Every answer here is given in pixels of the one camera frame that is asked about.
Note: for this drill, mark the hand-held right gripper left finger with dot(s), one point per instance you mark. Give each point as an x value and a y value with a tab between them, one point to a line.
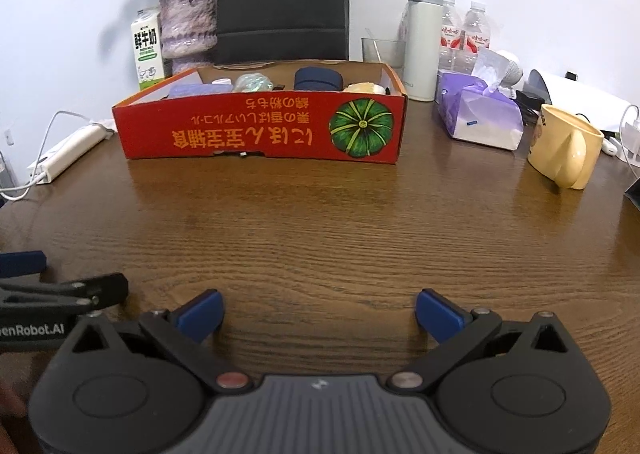
202	315

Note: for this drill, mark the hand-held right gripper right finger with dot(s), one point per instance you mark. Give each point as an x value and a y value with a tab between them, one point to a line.
440	315

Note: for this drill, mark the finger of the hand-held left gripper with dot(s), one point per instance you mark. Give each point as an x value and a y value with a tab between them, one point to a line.
22	264
100	286

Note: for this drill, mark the red cardboard box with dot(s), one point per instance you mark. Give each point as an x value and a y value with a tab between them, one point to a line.
260	129

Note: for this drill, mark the purple packet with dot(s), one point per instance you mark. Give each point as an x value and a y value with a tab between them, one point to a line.
195	90

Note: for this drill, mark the white bottle cap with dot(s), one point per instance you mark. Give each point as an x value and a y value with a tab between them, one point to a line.
222	81

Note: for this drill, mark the iridescent wrap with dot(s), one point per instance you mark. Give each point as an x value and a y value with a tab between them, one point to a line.
252	83

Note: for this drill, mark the navy blue case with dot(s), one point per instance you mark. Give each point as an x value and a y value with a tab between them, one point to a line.
317	78

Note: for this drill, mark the wooden desktop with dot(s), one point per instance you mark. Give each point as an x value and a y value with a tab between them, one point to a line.
320	234

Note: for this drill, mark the white desktop device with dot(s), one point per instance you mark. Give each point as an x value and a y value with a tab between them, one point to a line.
580	99

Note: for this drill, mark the white power bank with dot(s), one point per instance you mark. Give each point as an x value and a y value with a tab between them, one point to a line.
65	154

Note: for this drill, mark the purple tissue pack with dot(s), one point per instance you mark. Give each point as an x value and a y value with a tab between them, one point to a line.
480	119

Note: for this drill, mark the yellow mug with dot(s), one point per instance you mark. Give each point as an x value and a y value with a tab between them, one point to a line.
560	149

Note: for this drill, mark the black power adapter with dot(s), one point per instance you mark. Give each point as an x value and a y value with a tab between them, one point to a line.
530	100

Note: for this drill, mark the white and green milk carton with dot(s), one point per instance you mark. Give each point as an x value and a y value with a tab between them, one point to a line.
147	54

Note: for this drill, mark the white round device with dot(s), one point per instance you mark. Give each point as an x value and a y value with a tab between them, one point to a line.
512	69

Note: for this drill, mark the white charger plug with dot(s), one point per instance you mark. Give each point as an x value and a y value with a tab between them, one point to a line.
632	136

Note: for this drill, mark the white thermos bottle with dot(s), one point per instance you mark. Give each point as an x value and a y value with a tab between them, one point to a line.
422	49

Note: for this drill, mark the clear drinking glass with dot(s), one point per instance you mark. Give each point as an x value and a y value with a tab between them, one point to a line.
382	54

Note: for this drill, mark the purple textured vase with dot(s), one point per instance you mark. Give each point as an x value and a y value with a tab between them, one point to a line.
187	24

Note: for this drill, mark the clear water bottle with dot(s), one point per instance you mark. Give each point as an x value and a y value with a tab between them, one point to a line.
450	34
475	36

